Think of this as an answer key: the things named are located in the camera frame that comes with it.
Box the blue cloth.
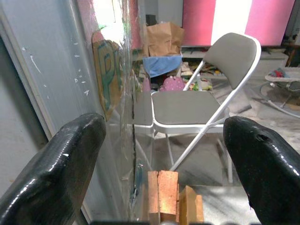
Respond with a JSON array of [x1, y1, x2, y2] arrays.
[[142, 54, 183, 78]]

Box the orange wooden blocks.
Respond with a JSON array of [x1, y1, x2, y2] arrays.
[[147, 170, 204, 225]]

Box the pink spotted plush toy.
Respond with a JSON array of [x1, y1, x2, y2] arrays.
[[159, 75, 186, 92]]

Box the silver fridge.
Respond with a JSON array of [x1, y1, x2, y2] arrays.
[[0, 0, 155, 225]]

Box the white baby bouncer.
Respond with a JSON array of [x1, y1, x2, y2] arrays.
[[259, 67, 300, 119]]

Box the white folding chair grey cushions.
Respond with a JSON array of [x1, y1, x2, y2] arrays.
[[132, 32, 262, 184]]

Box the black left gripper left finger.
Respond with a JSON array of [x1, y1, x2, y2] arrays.
[[0, 112, 107, 225]]

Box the pink and white curtain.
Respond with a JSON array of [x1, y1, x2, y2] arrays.
[[182, 0, 296, 47]]

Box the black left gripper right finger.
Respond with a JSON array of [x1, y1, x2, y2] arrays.
[[223, 115, 300, 225]]

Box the cardboard sign green letters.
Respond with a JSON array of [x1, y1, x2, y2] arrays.
[[91, 29, 124, 121]]

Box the brown paper bag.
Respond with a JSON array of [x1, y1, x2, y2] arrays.
[[142, 21, 185, 57]]

